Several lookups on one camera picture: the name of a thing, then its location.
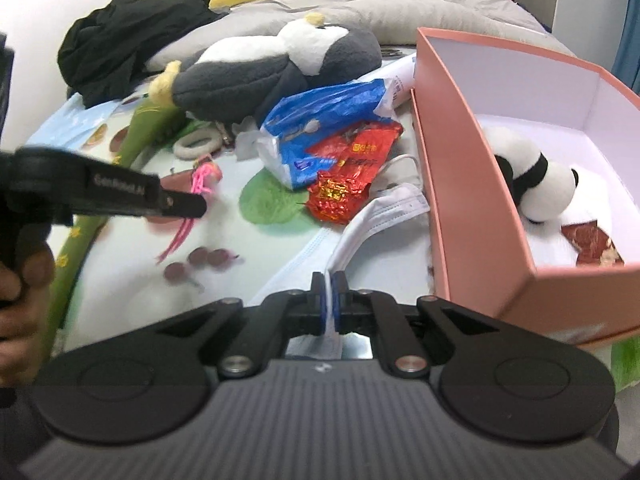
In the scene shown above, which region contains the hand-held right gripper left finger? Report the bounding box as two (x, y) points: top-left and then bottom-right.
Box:
(150, 271), (332, 378)

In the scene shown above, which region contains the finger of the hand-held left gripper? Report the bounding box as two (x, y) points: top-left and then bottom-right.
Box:
(158, 185), (209, 219)

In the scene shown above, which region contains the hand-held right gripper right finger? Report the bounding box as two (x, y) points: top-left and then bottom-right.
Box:
(330, 271), (501, 378)

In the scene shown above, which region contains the pink ribbon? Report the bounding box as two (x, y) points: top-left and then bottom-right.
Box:
(157, 157), (223, 262)

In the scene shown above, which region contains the white face mask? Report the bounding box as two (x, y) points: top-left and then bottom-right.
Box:
(277, 154), (432, 311)

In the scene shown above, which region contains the red foil snack packet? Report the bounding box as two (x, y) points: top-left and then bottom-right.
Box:
(305, 120), (405, 226)

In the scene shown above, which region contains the blue plastic bag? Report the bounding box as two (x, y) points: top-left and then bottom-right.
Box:
(257, 79), (388, 192)

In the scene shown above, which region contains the pink cardboard box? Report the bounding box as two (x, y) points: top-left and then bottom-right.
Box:
(410, 26), (640, 347)

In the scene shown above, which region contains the small panda plush toy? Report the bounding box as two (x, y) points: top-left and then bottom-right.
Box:
(477, 127), (581, 223)

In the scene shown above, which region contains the patterned brown snack packet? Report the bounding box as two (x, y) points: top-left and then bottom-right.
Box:
(561, 220), (626, 267)

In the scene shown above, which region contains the person's left hand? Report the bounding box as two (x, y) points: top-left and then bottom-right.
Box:
(0, 248), (57, 389)

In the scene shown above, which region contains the grey penguin plush toy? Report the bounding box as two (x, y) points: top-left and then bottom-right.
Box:
(147, 12), (383, 123)

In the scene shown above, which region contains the black jacket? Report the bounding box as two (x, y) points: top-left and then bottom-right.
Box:
(57, 0), (231, 108)

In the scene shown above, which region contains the grey duvet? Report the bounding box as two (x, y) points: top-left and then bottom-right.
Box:
(145, 0), (576, 76)

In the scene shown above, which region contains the blue curtain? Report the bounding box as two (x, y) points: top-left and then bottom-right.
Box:
(612, 20), (640, 96)

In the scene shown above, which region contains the white ring hair tie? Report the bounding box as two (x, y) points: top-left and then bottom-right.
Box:
(172, 130), (224, 159)

